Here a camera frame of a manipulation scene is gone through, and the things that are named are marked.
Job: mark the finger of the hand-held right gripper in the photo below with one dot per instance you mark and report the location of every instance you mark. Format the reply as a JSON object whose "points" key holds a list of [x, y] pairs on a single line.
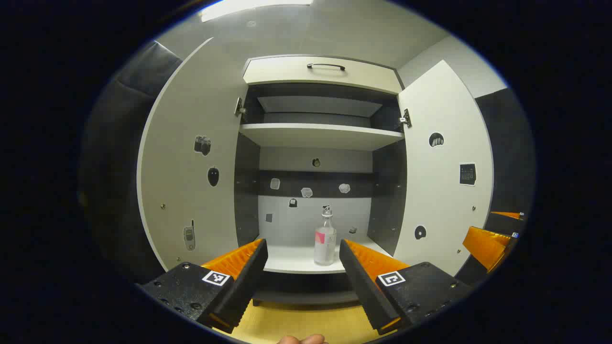
{"points": [[507, 223], [485, 246]]}

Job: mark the ceiling light panel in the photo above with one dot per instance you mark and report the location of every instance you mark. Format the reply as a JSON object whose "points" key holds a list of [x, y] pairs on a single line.
{"points": [[248, 7]]}

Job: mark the white cabinet drawer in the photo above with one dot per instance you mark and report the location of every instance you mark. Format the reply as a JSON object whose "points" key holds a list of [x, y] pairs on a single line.
{"points": [[287, 71]]}

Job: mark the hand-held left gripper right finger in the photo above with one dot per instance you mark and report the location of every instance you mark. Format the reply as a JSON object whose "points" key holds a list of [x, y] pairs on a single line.
{"points": [[363, 291]]}

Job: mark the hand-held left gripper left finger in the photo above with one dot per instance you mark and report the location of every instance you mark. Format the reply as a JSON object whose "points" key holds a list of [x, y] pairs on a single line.
{"points": [[246, 282]]}

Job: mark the metal door hinge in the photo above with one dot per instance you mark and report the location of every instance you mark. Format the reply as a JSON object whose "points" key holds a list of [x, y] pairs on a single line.
{"points": [[405, 118], [239, 109]]}

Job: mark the black backdrop cloth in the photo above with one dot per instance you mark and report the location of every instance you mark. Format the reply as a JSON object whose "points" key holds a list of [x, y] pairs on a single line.
{"points": [[119, 143]]}

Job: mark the clear bottle with pink label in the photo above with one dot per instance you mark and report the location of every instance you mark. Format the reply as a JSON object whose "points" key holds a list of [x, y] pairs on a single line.
{"points": [[325, 248]]}

